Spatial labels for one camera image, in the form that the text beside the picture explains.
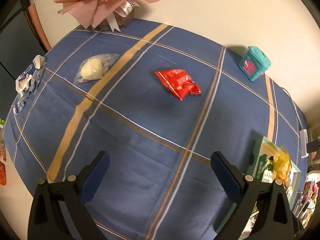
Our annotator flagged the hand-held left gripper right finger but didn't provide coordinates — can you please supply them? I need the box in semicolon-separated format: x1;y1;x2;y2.
211;151;294;240

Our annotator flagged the pink flower bouquet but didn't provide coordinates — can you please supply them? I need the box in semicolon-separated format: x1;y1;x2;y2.
54;0;163;32

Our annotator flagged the teal pink toy box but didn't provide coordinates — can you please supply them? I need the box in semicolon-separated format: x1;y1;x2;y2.
237;46;272;82

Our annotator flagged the orange red bag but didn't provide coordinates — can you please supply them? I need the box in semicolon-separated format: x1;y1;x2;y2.
0;140;7;186

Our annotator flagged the blue plaid tablecloth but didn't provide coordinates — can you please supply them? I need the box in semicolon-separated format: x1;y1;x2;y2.
4;19;308;240

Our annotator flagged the red crinkled snack packet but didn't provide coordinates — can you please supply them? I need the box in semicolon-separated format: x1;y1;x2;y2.
154;69;202;101

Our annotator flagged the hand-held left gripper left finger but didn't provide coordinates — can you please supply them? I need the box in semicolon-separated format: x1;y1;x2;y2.
27;151;111;240

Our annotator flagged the yellow cake clear packet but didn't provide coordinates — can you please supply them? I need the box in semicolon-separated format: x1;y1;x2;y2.
271;145;292;184

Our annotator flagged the black charger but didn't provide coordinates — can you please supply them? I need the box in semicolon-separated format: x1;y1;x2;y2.
306;140;320;154

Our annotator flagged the white pastry in clear wrapper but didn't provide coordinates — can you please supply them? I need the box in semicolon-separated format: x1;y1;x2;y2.
73;53;120;85

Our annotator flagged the white cable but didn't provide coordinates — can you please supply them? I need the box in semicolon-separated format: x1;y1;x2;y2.
281;87;304;132

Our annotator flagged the brown chair back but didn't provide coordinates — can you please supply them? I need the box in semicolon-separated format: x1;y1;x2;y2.
24;3;52;53

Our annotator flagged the white power strip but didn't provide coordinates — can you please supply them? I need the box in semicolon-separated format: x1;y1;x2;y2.
299;129;310;158

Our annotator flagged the green white snack packet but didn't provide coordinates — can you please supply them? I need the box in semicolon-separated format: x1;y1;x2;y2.
252;154;275;183

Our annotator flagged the white tray with teal rim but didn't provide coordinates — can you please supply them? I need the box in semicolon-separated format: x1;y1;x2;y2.
216;135;302;240

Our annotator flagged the blue white crumpled wrapper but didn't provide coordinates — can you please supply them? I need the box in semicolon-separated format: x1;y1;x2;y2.
12;55;47;114

